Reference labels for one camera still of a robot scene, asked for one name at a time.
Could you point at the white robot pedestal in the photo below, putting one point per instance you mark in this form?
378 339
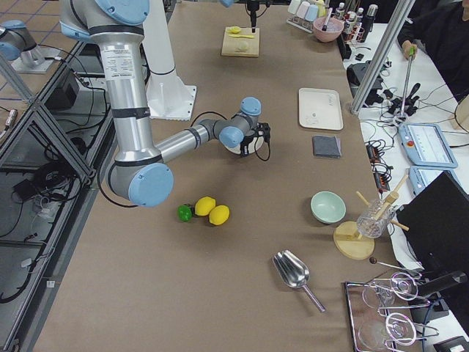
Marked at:
167 96

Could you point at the person hand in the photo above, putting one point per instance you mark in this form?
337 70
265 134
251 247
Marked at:
406 47

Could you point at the white dough ball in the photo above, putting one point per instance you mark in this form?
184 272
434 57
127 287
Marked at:
242 46

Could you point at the wire glass holder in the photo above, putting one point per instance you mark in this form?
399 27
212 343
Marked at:
400 331
386 295

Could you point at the pastel cup rack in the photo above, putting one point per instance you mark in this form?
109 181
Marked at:
304 13

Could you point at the yellow lemon right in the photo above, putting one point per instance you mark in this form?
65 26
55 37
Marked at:
219 215

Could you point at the black bottle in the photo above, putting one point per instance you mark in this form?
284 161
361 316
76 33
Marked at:
368 21

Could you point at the cream rectangular tray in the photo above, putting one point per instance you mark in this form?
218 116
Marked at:
320 109

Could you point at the wire glass holder upper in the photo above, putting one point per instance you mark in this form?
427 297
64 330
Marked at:
386 295

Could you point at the black monitor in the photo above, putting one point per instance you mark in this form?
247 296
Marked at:
438 225

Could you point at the blue teach pendant lower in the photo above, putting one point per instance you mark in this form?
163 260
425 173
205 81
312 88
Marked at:
421 176

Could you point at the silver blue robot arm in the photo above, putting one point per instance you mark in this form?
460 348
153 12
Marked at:
138 65

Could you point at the metal grabber stick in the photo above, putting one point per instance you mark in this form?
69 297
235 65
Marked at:
402 115

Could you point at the mint green bowl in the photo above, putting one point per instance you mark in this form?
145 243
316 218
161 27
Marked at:
327 207

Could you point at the yellow lemon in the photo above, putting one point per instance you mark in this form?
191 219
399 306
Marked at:
204 206
219 215

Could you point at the blue teach pendant upper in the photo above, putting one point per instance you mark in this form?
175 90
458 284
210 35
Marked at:
425 145

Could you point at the yellow lemon left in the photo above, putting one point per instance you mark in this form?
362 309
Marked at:
204 206

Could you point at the clear glass cup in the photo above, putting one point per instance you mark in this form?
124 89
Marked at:
375 219

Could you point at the wooden cup stand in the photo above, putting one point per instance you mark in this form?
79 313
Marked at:
350 242

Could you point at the wire glass holder lower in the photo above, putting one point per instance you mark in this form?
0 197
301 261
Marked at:
400 331

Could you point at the green pepper toy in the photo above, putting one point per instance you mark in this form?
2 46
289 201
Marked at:
185 212

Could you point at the aluminium frame post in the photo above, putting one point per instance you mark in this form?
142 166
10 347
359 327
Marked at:
393 28

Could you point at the mirror tray with glasses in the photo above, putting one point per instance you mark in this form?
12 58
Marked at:
374 327

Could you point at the white bun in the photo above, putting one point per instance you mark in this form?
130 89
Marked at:
247 147

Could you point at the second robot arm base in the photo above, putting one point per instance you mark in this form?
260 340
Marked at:
19 47

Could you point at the yellow lemon squeezer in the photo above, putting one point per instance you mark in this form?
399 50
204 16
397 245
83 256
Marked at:
233 29

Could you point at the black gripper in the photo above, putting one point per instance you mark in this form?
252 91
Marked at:
252 15
248 141

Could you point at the blue teach pendant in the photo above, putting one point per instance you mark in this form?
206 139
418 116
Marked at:
421 176
425 145

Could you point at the grey folded cloth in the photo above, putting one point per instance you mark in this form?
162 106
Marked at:
326 146

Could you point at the bamboo cutting board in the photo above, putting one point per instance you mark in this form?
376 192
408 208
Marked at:
229 45

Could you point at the pink mixing bowl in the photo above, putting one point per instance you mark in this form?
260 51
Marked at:
334 29

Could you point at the metal scoop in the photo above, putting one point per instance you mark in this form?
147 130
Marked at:
295 274

